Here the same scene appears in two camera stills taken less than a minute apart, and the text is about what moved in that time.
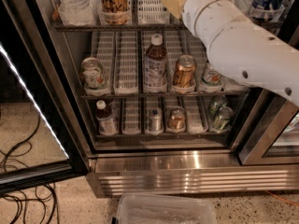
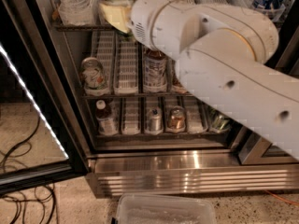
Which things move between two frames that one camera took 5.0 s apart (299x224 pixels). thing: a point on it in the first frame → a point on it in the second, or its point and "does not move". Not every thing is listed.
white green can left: x=93 y=77 does not move
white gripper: x=195 y=10 → x=141 y=21
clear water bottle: x=78 y=5 does not move
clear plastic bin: x=163 y=209 does not move
